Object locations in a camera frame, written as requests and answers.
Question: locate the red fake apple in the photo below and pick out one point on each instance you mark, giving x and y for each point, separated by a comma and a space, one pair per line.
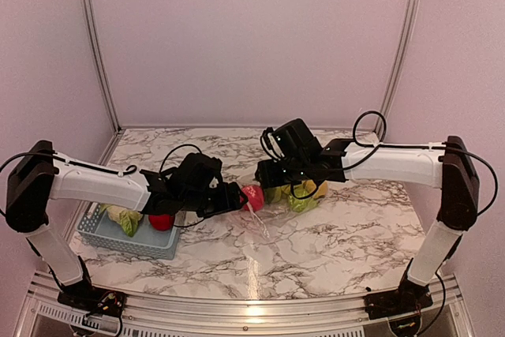
255, 196
161, 222

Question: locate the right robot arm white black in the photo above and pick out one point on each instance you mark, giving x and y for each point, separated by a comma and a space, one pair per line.
447, 166

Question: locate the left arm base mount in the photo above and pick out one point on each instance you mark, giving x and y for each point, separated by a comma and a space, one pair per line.
94, 300

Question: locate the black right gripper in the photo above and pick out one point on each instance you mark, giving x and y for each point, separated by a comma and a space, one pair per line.
269, 177

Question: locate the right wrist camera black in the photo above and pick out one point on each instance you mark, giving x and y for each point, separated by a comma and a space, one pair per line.
295, 140

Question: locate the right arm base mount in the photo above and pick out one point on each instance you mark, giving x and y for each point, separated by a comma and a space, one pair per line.
408, 297

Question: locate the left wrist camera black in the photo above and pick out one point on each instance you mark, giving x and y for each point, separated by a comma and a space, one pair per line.
195, 173

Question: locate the front aluminium rail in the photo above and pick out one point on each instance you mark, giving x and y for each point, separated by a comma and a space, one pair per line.
160, 315

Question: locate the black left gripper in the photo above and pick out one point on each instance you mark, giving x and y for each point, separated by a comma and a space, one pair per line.
230, 200

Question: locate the right aluminium frame post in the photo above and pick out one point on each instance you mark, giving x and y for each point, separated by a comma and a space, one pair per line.
406, 33

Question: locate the aluminium frame post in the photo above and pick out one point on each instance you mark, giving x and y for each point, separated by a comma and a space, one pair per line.
100, 68
406, 33

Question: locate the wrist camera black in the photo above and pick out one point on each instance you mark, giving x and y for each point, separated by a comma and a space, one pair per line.
295, 140
195, 173

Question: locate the white green fake cabbage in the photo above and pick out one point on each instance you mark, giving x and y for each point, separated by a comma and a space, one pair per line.
127, 219

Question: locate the yellow fake fruit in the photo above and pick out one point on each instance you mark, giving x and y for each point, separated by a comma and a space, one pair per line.
316, 191

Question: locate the light blue plastic basket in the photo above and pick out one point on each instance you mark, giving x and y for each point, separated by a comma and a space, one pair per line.
116, 228

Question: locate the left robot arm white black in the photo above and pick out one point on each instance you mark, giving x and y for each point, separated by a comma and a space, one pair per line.
42, 174

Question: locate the left aluminium frame post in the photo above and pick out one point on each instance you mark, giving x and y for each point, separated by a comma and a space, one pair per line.
100, 68

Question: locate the clear zip top bag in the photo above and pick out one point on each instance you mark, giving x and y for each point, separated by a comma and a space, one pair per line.
272, 216

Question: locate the green fake lettuce leaf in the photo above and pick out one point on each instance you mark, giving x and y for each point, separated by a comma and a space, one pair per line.
302, 198

